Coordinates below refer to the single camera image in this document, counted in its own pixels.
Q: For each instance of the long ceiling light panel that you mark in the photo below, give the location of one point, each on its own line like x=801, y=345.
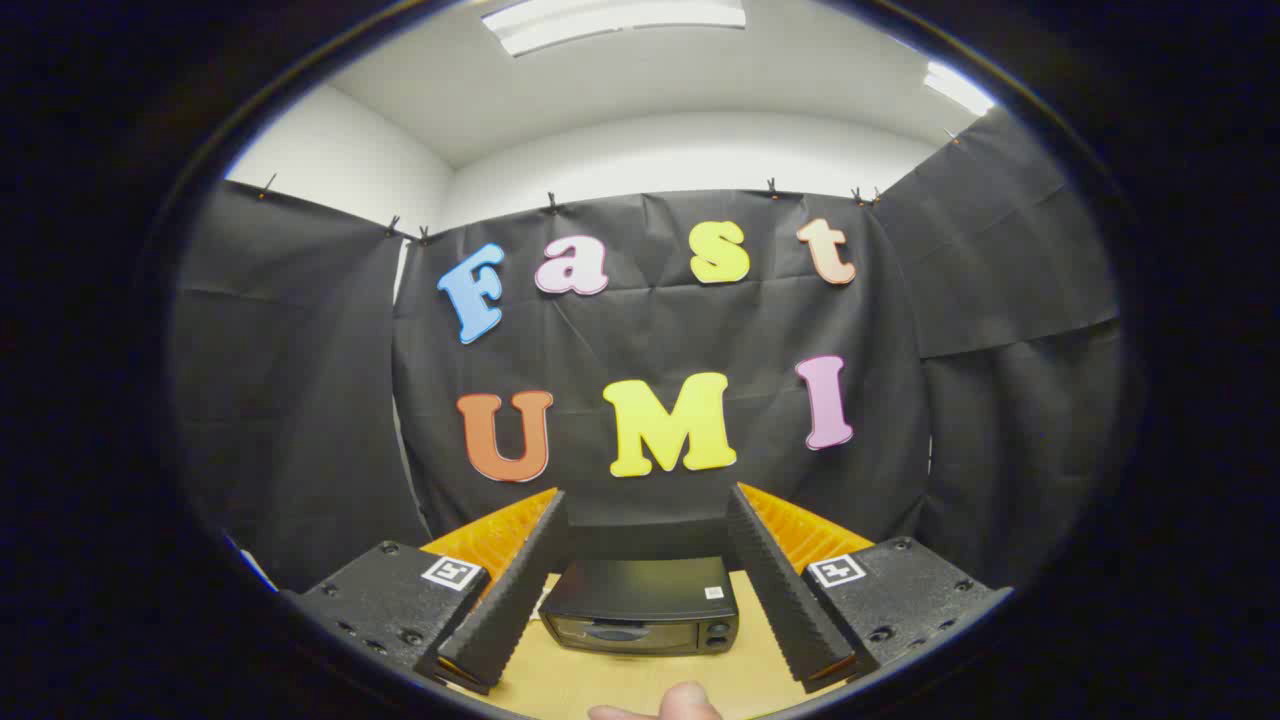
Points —
x=610, y=20

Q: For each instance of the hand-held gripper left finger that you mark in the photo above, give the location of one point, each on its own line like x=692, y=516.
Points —
x=520, y=600

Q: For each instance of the black toaster oven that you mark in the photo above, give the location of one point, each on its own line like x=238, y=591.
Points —
x=640, y=600

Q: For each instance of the small ceiling light panel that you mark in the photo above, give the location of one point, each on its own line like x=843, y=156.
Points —
x=958, y=90

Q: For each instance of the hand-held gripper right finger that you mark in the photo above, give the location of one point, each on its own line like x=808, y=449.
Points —
x=780, y=590

